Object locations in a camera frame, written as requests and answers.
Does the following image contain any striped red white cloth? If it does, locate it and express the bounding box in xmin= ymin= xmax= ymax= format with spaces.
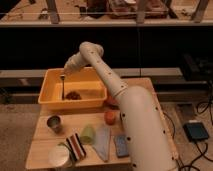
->
xmin=66 ymin=133 xmax=86 ymax=162

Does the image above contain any small orange fruit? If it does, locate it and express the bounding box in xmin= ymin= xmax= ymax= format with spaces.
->
xmin=104 ymin=111 xmax=116 ymax=125

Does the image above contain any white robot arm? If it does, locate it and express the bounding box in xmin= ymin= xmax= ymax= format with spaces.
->
xmin=64 ymin=42 xmax=178 ymax=171

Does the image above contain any blue sponge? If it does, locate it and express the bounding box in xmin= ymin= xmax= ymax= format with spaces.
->
xmin=114 ymin=134 xmax=129 ymax=158

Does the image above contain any wooden table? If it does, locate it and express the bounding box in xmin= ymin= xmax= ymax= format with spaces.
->
xmin=24 ymin=77 xmax=179 ymax=171

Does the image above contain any grey triangular cloth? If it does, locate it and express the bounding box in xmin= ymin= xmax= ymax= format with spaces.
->
xmin=92 ymin=126 xmax=111 ymax=162

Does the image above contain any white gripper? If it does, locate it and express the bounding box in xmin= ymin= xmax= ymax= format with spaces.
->
xmin=62 ymin=53 xmax=87 ymax=75

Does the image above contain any small metal cup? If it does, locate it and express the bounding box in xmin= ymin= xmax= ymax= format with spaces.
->
xmin=47 ymin=115 xmax=62 ymax=133

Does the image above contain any black foot pedal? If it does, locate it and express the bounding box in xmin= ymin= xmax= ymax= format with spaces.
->
xmin=183 ymin=122 xmax=209 ymax=142

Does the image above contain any brown item in tray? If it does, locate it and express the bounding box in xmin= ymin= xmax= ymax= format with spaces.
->
xmin=65 ymin=91 xmax=81 ymax=100

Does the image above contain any yellow plastic tray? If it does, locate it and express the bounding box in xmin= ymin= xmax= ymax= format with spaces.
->
xmin=38 ymin=67 xmax=107 ymax=110

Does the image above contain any white round lid can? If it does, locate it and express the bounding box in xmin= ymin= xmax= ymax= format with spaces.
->
xmin=48 ymin=145 xmax=71 ymax=168

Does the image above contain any large orange fruit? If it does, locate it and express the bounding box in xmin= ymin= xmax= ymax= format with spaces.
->
xmin=106 ymin=95 xmax=118 ymax=106

